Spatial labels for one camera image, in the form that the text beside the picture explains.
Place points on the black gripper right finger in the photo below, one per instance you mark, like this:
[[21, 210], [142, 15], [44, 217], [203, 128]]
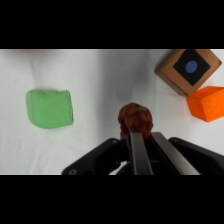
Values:
[[173, 160]]

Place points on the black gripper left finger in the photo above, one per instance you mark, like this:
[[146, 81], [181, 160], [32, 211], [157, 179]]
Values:
[[140, 156]]

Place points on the orange block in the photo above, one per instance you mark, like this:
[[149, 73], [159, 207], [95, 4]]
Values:
[[208, 105]]

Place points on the red textured ball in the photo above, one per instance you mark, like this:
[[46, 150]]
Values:
[[136, 117]]

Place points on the wooden block with blue dot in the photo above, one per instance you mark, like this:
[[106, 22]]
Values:
[[186, 71]]

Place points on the green foam block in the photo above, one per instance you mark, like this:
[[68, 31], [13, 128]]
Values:
[[50, 109]]

